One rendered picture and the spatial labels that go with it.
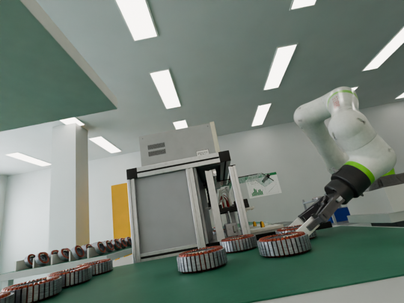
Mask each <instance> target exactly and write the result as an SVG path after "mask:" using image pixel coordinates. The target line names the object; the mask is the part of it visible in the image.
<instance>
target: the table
mask: <svg viewBox="0 0 404 303"><path fill-rule="evenodd" d="M127 245H128V246H129V247H127ZM91 247H94V249H95V250H96V253H98V254H99V255H98V256H94V257H90V258H87V257H85V258H83V257H84V255H85V254H84V253H86V255H87V248H91ZM121 248H122V249H121ZM114 249H115V250H116V251H113V250H114ZM69 251H71V252H72V254H73V256H74V258H75V259H77V260H74V261H69ZM106 251H107V252H108V253H106ZM131 253H132V238H131V237H127V238H120V239H114V240H106V241H103V242H100V241H98V242H96V243H92V244H85V245H83V246H79V245H76V246H74V247H73V248H72V249H71V250H70V249H68V248H62V249H61V250H59V251H58V250H57V249H55V250H52V251H51V252H50V253H49V254H48V253H46V252H40V253H38V254H37V255H35V254H29V255H27V256H26V257H25V259H24V262H25V264H26V266H27V267H29V268H28V269H23V270H20V271H13V272H7V273H4V274H0V282H1V281H2V289H3V288H5V287H8V286H12V285H13V281H14V279H18V278H24V277H30V276H34V275H40V274H46V273H51V272H57V271H63V270H66V269H70V268H75V267H77V265H80V264H83V263H89V262H94V261H97V260H102V259H112V260H115V259H118V258H120V259H121V258H123V257H124V256H126V255H129V254H131ZM52 254H58V256H59V258H60V259H61V260H62V261H64V262H61V263H57V264H54V265H51V264H49V265H47V264H48V263H49V259H50V260H51V255H52ZM33 258H35V261H36V263H37V264H38V265H40V267H37V268H32V265H33Z"/></svg>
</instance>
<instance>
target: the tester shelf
mask: <svg viewBox="0 0 404 303"><path fill-rule="evenodd" d="M230 162H231V158H230V153H229V150H226V151H221V152H217V153H211V154H208V155H201V156H196V157H191V158H186V159H179V160H176V161H169V162H164V163H159V164H154V165H148V166H144V167H138V168H131V169H128V170H126V173H127V180H129V179H130V180H132V179H140V178H143V177H150V176H155V175H160V174H165V173H172V172H175V171H181V170H185V169H187V168H188V169H190V168H193V169H194V168H196V170H197V172H198V175H199V176H200V179H201V181H202V183H203V186H204V188H205V189H206V184H205V182H207V181H206V175H205V171H204V170H209V169H212V170H213V169H216V175H217V177H216V181H220V180H226V179H228V172H229V171H228V166H229V165H230Z"/></svg>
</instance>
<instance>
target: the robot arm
mask: <svg viewBox="0 0 404 303"><path fill-rule="evenodd" d="M358 108H359V101H358V96H357V94H356V92H355V91H354V90H353V89H352V88H350V87H338V88H336V89H334V90H332V91H330V92H329V93H327V94H325V95H324V96H322V97H320V98H318V99H316V100H313V101H311V102H308V103H306V104H304V105H301V106H300V107H298V108H297V110H296V111H295V113H294V121H295V123H296V124H297V125H298V126H299V127H300V128H301V129H302V131H303V132H304V133H305V134H306V135H307V136H308V137H309V139H310V140H311V142H312V143H313V144H314V146H315V148H316V149H317V151H318V152H319V154H320V156H321V158H322V160H323V162H324V164H325V166H326V169H327V171H328V172H329V173H330V174H332V176H331V181H330V182H329V183H328V184H327V185H326V186H325V187H324V190H325V192H326V196H322V197H320V198H318V200H317V201H316V202H315V203H313V204H312V205H311V206H310V207H309V208H307V209H306V210H305V211H303V212H302V213H301V214H300V215H298V218H297V219H296V220H294V221H293V222H292V223H291V224H290V225H289V227H291V226H293V227H294V225H295V226H297V225H301V226H300V227H299V228H298V229H297V230H296V231H304V233H308V236H309V235H310V234H312V232H313V231H315V229H316V228H318V227H319V226H320V225H321V224H323V222H324V223H326V222H327V221H328V220H329V219H330V217H331V216H332V215H333V214H334V212H335V211H336V210H337V209H338V208H339V206H340V205H341V204H342V205H345V204H347V203H348V202H349V201H350V200H351V199H353V198H358V197H359V196H362V197H363V196H364V194H363V192H364V191H365V190H366V189H367V188H368V187H369V191H373V190H376V189H380V188H383V187H388V186H394V185H400V184H404V173H400V174H395V172H394V166H395V164H396V160H397V157H396V153H395V151H394V150H393V149H392V148H391V147H390V146H389V145H388V144H387V143H386V142H385V141H384V140H383V139H382V138H381V137H380V136H379V135H378V134H377V133H376V131H375V130H374V128H373V127H372V125H371V124H370V123H369V121H368V119H367V118H366V116H365V115H363V114H362V113H360V111H359V109H358ZM330 117H331V120H330V122H329V125H328V129H327V127H326V125H325V122H324V121H325V120H326V119H328V118H330ZM335 141H336V142H337V143H338V144H339V145H340V146H341V147H342V149H343V150H344V152H342V151H341V149H340V148H339V146H338V145H337V144H336V142H335ZM303 217H304V218H303Z"/></svg>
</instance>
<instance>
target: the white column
mask: <svg viewBox="0 0 404 303"><path fill-rule="evenodd" d="M85 244H90V219H89V187H88V131H87V130H86V129H84V128H83V127H82V126H80V125H78V124H77V123H72V124H64V125H60V126H54V127H52V159H51V177H50V212H49V247H48V254H49V253H50V252H51V251H52V250H55V249H57V250H58V251H59V250H61V249H62V248H68V249H70V250H71V249H72V248H73V247H74V246H76V245H79V246H83V245H85Z"/></svg>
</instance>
